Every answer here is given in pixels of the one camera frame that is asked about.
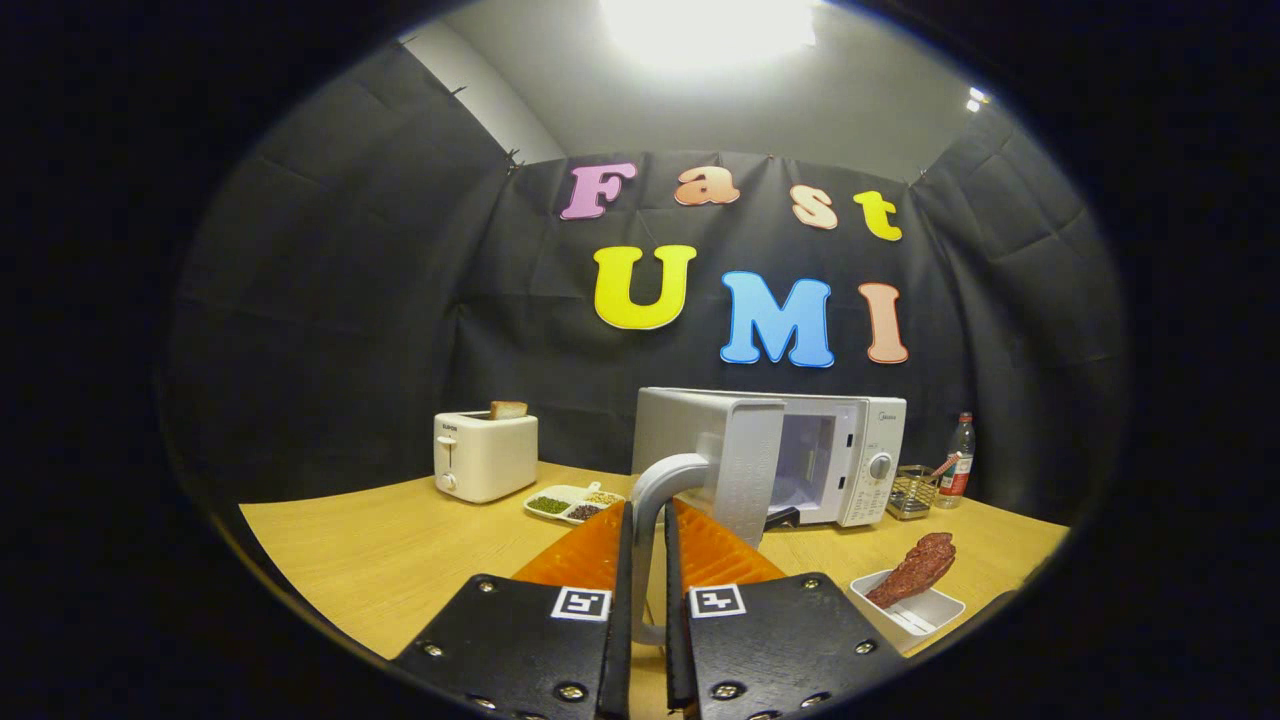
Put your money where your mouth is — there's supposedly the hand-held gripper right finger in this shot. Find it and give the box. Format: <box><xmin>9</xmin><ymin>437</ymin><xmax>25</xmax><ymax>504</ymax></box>
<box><xmin>664</xmin><ymin>498</ymin><xmax>906</xmax><ymax>720</ymax></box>

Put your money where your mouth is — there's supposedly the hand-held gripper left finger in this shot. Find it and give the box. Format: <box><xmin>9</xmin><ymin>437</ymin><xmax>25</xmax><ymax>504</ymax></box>
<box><xmin>392</xmin><ymin>500</ymin><xmax>635</xmax><ymax>720</ymax></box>

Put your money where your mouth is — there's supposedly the brown roasted meat piece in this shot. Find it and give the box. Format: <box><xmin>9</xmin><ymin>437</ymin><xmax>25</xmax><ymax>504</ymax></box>
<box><xmin>866</xmin><ymin>532</ymin><xmax>957</xmax><ymax>609</ymax></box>

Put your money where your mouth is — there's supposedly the white toaster oven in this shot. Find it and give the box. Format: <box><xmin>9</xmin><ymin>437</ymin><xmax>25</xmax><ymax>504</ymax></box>
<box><xmin>630</xmin><ymin>387</ymin><xmax>908</xmax><ymax>646</ymax></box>

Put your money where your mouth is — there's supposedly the white bread toaster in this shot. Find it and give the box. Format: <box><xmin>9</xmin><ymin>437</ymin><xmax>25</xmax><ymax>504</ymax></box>
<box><xmin>433</xmin><ymin>411</ymin><xmax>539</xmax><ymax>504</ymax></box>

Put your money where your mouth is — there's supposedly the white divided bean dish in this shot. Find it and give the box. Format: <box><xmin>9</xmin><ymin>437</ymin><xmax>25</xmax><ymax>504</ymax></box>
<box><xmin>523</xmin><ymin>483</ymin><xmax>626</xmax><ymax>527</ymax></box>

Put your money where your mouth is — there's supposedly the white rectangular ribbed dish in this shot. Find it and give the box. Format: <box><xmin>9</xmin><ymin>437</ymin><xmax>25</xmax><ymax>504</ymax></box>
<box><xmin>849</xmin><ymin>570</ymin><xmax>967</xmax><ymax>653</ymax></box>

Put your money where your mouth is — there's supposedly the red label plastic bottle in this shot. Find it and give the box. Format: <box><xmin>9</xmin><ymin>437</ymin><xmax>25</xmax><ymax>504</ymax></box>
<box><xmin>936</xmin><ymin>412</ymin><xmax>976</xmax><ymax>509</ymax></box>

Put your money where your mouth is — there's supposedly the black backdrop cloth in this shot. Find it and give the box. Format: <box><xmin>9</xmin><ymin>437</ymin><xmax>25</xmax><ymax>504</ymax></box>
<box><xmin>165</xmin><ymin>40</ymin><xmax>1131</xmax><ymax>526</ymax></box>

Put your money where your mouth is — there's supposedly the metal wire basket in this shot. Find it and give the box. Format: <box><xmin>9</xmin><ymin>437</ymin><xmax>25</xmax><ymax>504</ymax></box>
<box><xmin>886</xmin><ymin>465</ymin><xmax>941</xmax><ymax>521</ymax></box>

